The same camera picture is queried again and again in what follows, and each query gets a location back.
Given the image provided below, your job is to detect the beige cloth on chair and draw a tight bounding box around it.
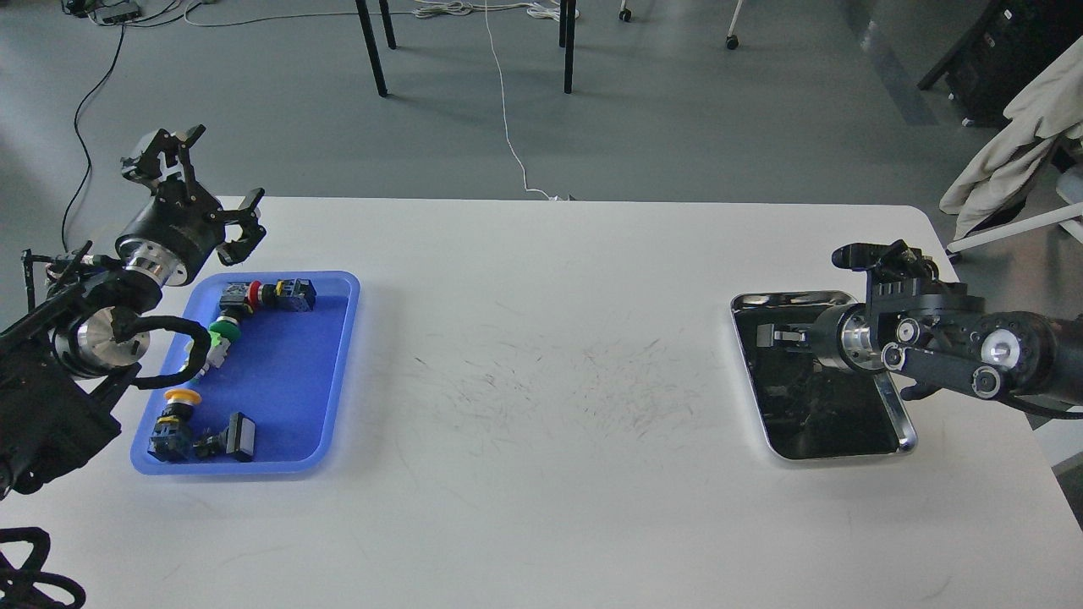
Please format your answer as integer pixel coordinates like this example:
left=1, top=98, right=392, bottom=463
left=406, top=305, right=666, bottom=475
left=939, top=39, right=1082, bottom=239

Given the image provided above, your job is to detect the power strip on floor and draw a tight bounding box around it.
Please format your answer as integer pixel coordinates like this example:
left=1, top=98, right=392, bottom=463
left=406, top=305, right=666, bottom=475
left=91, top=1, right=143, bottom=26

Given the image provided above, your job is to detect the black cable on floor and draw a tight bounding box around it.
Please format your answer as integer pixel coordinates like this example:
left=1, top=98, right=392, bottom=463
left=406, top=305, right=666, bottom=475
left=58, top=0, right=208, bottom=255

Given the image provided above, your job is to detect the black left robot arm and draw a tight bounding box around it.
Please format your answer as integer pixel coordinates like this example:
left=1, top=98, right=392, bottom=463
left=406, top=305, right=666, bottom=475
left=1, top=124, right=268, bottom=495

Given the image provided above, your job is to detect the green push button switch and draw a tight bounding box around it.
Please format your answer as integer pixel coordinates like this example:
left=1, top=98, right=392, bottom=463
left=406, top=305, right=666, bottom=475
left=190, top=315, right=242, bottom=384

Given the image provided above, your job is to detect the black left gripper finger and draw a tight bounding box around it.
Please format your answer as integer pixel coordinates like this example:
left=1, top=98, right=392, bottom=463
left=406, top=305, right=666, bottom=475
left=121, top=124, right=206, bottom=209
left=214, top=187, right=268, bottom=265

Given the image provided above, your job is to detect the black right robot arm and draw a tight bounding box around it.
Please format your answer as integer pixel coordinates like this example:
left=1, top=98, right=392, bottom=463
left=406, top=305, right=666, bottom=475
left=753, top=239, right=1080, bottom=420

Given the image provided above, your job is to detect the black table leg left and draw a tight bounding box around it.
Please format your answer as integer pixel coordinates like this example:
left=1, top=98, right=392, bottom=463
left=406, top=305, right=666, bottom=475
left=355, top=0, right=397, bottom=99

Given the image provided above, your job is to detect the white cable on floor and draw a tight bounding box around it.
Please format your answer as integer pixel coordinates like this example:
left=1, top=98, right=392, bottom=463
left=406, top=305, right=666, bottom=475
left=413, top=0, right=580, bottom=202

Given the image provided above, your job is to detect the red push button switch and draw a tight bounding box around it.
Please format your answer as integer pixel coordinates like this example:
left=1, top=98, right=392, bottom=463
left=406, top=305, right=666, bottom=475
left=219, top=278, right=317, bottom=319

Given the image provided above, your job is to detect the shiny metal tray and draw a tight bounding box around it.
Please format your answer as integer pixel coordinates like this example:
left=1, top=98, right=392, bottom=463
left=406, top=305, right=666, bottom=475
left=730, top=291, right=918, bottom=464

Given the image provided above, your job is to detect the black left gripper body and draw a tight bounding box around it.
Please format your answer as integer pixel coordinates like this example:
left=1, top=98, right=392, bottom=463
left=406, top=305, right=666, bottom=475
left=116, top=198, right=224, bottom=287

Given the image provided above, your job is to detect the blue plastic tray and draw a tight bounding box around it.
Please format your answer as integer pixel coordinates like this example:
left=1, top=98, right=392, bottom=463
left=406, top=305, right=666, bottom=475
left=130, top=271, right=362, bottom=475

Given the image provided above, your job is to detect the black table leg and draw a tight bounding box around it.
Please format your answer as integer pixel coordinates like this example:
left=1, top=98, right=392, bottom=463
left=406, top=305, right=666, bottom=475
left=355, top=0, right=397, bottom=99
left=558, top=0, right=577, bottom=94

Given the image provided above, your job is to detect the black table leg right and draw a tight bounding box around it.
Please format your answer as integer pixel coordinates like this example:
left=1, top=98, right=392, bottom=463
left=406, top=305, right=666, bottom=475
left=558, top=0, right=577, bottom=94

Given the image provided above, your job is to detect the black square push button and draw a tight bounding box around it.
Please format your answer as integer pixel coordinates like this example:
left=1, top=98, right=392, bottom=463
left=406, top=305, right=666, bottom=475
left=193, top=412, right=256, bottom=463

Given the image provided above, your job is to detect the yellow push button switch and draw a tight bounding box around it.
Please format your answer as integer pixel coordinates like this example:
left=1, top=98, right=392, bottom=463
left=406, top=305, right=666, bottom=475
left=147, top=387, right=203, bottom=463

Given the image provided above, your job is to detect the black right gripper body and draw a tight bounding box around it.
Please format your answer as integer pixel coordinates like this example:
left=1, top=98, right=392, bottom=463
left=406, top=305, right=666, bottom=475
left=808, top=302, right=880, bottom=374

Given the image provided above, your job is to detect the black cabinet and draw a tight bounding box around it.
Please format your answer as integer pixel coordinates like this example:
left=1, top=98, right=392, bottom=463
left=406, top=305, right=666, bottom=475
left=917, top=1, right=1082, bottom=128

